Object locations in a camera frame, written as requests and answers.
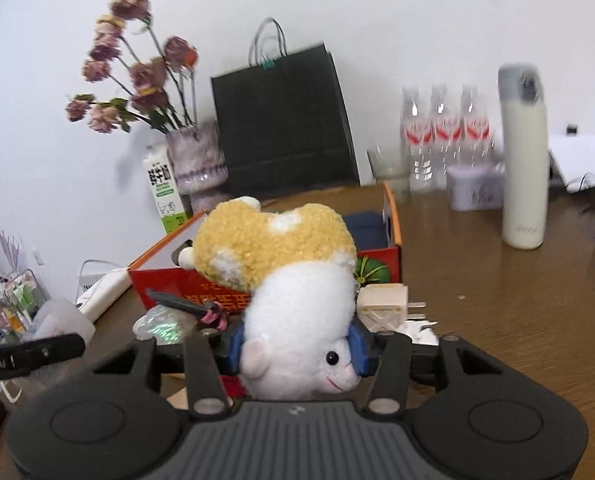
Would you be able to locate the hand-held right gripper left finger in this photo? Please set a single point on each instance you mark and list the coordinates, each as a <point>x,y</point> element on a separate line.
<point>236,355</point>

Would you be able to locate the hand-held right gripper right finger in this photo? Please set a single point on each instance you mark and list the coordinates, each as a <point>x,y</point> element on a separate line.
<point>360,350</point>

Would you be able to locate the white cube charger plug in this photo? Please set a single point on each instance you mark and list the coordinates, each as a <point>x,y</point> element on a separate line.
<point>382,307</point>

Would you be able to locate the yellow and white plush toy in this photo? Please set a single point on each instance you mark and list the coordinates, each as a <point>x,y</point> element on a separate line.
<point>287,285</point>

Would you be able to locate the orange cardboard box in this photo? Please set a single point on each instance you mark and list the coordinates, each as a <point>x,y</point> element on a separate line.
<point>162,280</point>

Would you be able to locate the wooden desktop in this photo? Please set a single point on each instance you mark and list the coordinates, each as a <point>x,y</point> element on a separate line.
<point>477,285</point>

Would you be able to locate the red fuzzy item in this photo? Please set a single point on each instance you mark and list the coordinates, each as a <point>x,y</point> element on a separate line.
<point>231,387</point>

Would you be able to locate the translucent plastic container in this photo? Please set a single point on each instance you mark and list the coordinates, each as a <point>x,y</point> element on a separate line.
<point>59,320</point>

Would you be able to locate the clear desk organizer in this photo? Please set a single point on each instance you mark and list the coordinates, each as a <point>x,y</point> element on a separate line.
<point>12,305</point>

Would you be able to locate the small white paper slip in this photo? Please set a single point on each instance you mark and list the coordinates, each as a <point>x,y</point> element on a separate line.
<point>417,332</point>

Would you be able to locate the iridescent plastic wrapper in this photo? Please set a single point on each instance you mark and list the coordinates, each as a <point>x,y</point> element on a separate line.
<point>162,327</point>

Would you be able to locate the small green pumpkin toy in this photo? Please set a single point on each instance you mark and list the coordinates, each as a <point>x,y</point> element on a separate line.
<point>372,271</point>

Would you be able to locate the white power strip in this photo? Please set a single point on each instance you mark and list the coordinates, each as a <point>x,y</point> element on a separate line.
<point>104,292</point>

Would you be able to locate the dark blue pouch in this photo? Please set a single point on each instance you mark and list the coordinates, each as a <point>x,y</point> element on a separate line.
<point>370,230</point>

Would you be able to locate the clear glass cup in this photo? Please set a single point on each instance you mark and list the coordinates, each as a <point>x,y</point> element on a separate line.
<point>392,175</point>

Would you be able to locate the green and white milk carton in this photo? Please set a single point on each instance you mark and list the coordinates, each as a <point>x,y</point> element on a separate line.
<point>165,185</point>

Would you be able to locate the purple tin box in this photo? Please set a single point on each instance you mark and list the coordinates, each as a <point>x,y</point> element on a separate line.
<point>475,190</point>

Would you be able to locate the clear red label water bottle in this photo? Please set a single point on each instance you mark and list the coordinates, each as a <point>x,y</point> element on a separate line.
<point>445,127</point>
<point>415,130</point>
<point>475,127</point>

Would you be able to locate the black paper bag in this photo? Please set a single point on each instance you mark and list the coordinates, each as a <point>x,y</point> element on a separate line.
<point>282,125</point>

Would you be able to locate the white thermos bottle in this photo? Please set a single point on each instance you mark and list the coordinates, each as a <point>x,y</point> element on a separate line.
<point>523,170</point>

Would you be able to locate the dried pink flowers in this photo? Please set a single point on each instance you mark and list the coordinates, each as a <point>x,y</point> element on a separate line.
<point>145,75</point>

